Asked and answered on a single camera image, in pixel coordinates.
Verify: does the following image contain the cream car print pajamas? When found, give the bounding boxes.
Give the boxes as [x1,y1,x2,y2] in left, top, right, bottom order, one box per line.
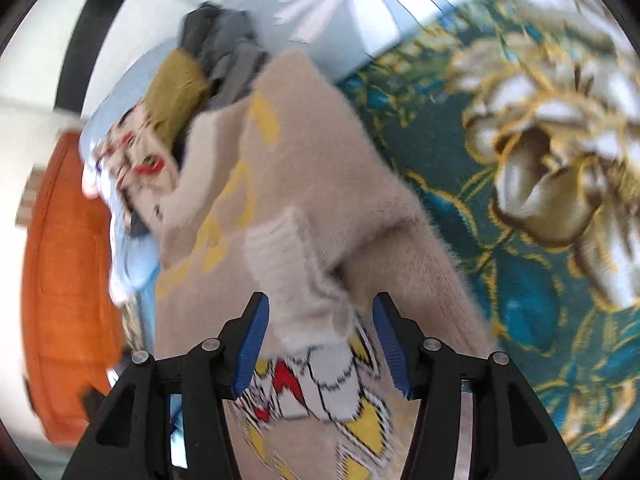
[92,100,179,233]

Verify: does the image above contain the olive green knit sweater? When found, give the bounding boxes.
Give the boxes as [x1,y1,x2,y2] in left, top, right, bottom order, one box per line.
[144,48,209,148]

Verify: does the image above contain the teal floral bed blanket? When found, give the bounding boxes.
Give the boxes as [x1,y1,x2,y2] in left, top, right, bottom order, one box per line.
[340,0,639,479]

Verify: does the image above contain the white and black wardrobe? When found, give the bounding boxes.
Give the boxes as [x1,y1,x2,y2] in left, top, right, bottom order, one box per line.
[1,0,224,129]

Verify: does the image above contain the beige fluffy printed sweater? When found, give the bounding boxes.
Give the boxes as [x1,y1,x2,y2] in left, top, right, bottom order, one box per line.
[155,50,496,479]

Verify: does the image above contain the light blue floral quilt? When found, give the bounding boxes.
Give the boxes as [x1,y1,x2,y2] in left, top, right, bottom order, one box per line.
[78,0,566,306]

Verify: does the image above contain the dark grey garment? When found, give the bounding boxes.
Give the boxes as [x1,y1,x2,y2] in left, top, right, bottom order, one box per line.
[179,2,269,110]

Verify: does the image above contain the orange wooden headboard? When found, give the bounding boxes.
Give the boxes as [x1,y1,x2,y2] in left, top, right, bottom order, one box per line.
[21,129,124,446]

